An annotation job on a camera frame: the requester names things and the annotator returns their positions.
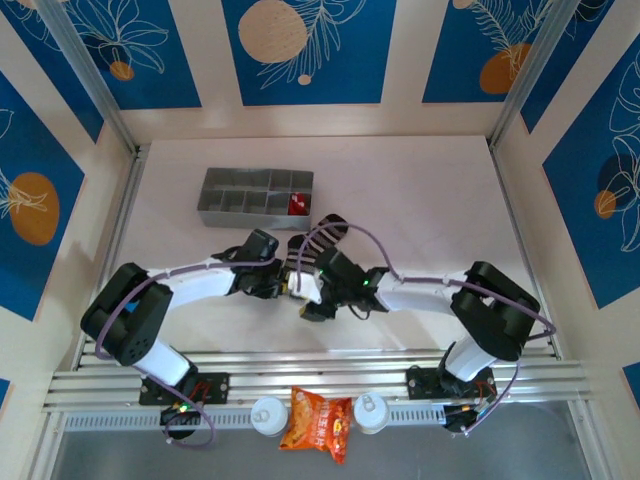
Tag aluminium front rail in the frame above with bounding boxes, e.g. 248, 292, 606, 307
41, 349, 597, 416

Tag black controller box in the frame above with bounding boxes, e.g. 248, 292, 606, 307
159, 399, 202, 427
441, 402, 482, 434

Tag perforated grey cable tray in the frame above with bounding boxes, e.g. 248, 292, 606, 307
61, 403, 449, 432

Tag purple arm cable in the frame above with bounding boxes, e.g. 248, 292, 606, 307
94, 256, 277, 452
286, 221, 558, 437

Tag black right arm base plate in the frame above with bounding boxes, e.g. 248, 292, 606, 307
405, 364, 497, 402

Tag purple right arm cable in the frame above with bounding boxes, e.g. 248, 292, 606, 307
286, 221, 558, 437

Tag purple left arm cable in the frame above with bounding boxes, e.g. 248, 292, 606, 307
94, 256, 277, 452

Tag aluminium side rail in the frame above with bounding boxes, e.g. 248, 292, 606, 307
73, 144, 147, 372
489, 143, 560, 359

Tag grey compartment organiser box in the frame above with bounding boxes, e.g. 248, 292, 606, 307
196, 166, 316, 233

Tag aluminium frame post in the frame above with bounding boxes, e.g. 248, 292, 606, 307
488, 0, 584, 149
36, 0, 140, 154

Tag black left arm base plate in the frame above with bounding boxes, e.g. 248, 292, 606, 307
138, 371, 232, 407

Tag black white striped sock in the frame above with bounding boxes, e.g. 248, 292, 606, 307
287, 213, 350, 276
287, 230, 351, 261

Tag left white round cap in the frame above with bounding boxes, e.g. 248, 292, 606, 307
250, 395, 290, 439

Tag white drink can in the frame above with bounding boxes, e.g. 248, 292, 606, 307
352, 392, 392, 436

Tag orange snack bag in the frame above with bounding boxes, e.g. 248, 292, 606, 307
277, 385, 354, 466

